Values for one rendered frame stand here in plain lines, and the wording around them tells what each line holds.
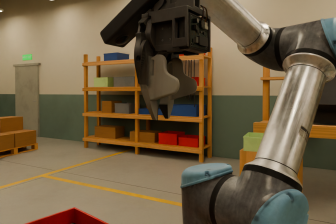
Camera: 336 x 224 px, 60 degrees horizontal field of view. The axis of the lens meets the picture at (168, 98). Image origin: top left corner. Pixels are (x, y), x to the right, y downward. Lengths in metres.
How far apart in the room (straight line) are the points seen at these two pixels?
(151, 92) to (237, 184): 0.29
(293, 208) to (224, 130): 5.41
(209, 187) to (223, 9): 0.39
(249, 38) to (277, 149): 0.29
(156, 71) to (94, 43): 7.42
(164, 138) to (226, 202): 5.34
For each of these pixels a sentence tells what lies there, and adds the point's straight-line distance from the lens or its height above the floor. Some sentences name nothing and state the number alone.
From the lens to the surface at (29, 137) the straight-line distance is 7.22.
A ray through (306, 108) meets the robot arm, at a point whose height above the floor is 1.29.
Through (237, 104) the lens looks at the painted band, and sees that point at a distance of 5.84.
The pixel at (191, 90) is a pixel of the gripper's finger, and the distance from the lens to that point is 0.44.
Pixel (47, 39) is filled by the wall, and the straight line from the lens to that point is 9.14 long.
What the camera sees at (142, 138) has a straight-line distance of 6.23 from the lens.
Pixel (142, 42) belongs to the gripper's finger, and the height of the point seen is 1.39.
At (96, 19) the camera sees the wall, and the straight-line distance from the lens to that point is 7.88.
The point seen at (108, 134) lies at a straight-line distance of 6.80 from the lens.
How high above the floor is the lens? 1.32
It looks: 1 degrees down
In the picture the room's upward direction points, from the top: straight up
